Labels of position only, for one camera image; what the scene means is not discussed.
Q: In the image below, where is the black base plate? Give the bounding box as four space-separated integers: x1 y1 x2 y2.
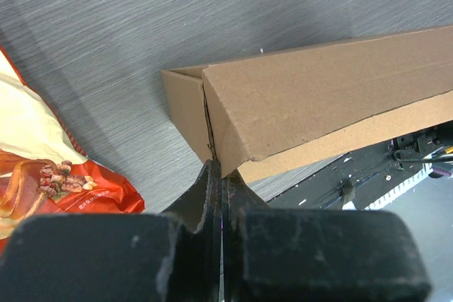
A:
270 122 452 210

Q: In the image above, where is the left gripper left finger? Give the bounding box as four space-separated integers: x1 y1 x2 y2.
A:
1 161 221 301

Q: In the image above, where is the cassava chips bag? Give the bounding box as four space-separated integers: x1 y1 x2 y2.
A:
1 52 144 248

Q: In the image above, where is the slotted cable duct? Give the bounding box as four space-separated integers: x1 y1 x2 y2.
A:
364 165 432 210

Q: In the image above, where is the large brown cardboard box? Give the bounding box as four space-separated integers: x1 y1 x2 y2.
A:
161 25 452 182

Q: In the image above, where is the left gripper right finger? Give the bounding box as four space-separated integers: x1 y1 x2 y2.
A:
222 171 432 301

